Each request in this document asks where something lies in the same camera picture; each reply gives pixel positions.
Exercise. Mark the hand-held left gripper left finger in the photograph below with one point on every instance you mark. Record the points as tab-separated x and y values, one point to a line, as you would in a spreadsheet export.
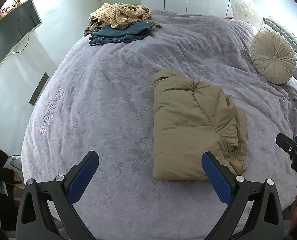
84	173

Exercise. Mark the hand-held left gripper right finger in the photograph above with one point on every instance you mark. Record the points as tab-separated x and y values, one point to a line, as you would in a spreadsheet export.
216	173

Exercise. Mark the khaki puffer jacket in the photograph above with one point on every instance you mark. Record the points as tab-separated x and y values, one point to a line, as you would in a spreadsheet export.
188	125

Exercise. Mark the pale pink cloth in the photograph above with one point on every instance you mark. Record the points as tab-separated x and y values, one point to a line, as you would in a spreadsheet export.
294	92

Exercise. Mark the white plastic bag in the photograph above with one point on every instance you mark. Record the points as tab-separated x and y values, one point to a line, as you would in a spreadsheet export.
13	163

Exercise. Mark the lavender embossed bed blanket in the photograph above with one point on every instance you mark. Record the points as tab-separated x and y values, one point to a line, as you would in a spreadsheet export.
101	92

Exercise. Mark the round beige pleated cushion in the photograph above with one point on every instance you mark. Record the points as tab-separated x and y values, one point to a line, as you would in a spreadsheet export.
273	56

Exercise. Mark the white printed bag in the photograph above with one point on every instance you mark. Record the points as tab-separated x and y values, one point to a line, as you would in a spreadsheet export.
242	6

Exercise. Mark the brown patterned garment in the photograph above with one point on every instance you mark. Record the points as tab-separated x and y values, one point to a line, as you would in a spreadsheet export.
89	30

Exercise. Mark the blue jeans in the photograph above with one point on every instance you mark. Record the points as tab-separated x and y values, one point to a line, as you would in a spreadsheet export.
121	33

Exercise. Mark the white framed monitor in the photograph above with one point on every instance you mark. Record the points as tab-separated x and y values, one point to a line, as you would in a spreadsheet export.
11	32

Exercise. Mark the beige striped garment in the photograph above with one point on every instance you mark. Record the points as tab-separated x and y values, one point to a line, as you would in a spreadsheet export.
123	13

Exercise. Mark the red flower decoration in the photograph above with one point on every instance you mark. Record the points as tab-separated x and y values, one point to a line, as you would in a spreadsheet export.
0	15

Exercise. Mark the black wall strip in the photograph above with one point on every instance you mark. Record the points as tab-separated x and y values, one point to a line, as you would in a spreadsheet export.
39	88

